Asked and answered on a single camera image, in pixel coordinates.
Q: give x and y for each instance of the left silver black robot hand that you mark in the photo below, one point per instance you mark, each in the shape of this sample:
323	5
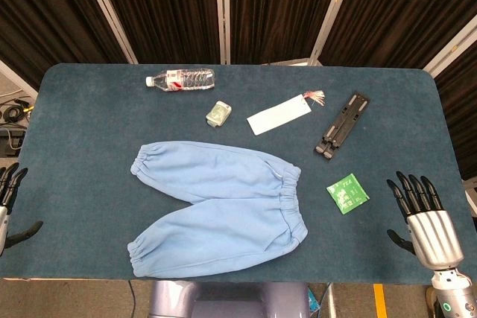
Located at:
4	217

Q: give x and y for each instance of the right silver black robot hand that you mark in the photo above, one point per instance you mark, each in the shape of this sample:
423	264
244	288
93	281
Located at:
432	236

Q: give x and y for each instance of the light blue pants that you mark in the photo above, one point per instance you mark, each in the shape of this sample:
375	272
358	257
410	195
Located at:
216	221

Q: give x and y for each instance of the black folding stand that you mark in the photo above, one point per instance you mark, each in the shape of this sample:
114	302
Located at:
341	128

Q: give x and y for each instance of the black floor device box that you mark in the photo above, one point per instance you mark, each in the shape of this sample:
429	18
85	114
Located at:
9	143

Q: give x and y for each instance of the yellow floor tape strip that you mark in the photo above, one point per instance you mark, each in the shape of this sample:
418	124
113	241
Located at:
379	301

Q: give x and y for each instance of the green tea sachet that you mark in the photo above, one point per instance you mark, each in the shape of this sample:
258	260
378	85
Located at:
347	194

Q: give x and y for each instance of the blue felt table cover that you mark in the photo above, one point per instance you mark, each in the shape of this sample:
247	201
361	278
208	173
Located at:
82	146

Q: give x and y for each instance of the white bookmark with tassel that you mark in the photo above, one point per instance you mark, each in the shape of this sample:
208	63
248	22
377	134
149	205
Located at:
277	117

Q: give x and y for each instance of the black curtain divider panel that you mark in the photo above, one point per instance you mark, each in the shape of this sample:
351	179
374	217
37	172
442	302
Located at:
391	12
167	9
44	16
275	9

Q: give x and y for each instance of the purple-grey robot torso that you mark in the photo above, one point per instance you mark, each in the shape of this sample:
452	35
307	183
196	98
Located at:
223	299

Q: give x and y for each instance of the clear plastic water bottle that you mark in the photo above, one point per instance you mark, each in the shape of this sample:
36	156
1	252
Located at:
186	79

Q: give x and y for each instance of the small pale green packet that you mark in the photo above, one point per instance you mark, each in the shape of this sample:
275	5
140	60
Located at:
218	113

